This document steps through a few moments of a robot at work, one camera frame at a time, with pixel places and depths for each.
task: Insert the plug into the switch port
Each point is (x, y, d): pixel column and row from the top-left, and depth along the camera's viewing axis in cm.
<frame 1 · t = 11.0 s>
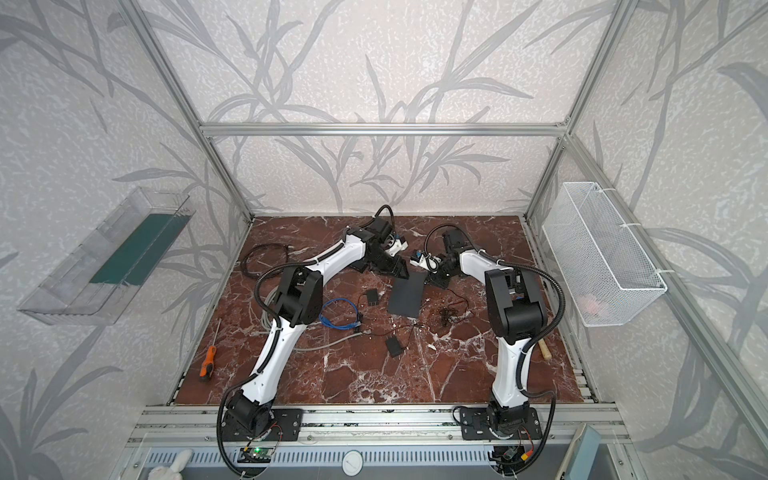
left hand: (406, 267, 100), fingers open
right hand: (431, 265, 102), fingers closed
small black power adapter: (372, 296, 100), on the table
orange handled screwdriver: (208, 364, 84), point 2 cm above the table

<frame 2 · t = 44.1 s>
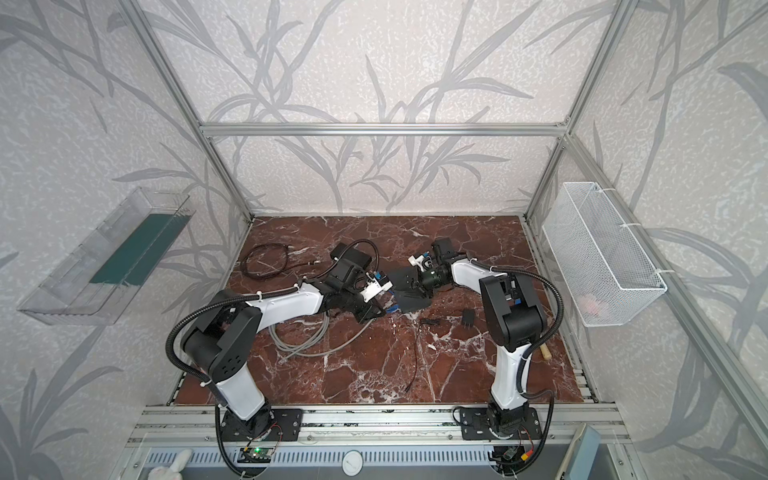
left hand: (385, 303, 89), fingers closed
right hand: (398, 282, 91), fingers open
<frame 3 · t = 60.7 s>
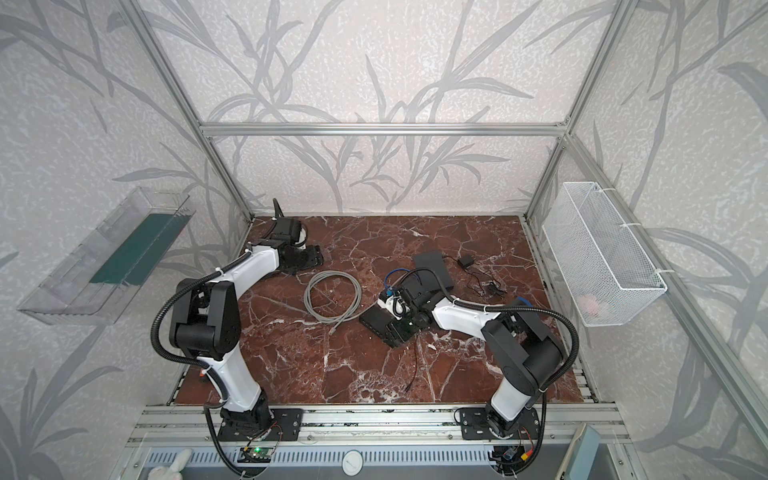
left hand: (318, 250, 97), fingers open
right hand: (391, 323, 89), fingers open
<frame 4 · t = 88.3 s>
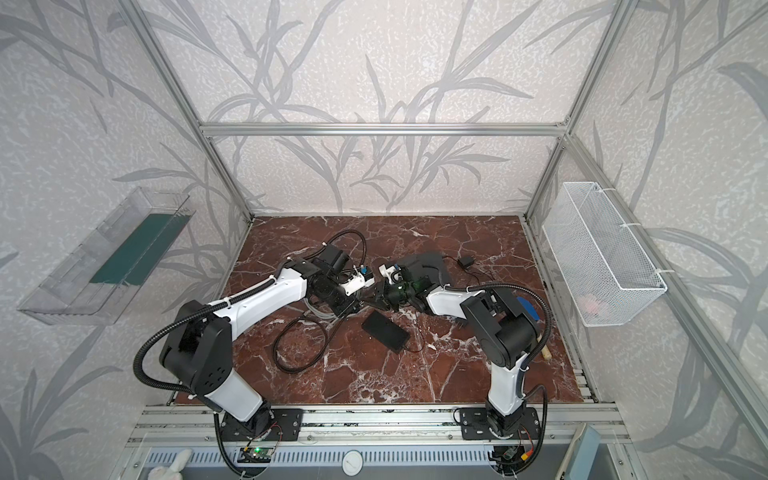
left hand: (359, 298, 86), fingers closed
right hand: (361, 292, 86), fingers closed
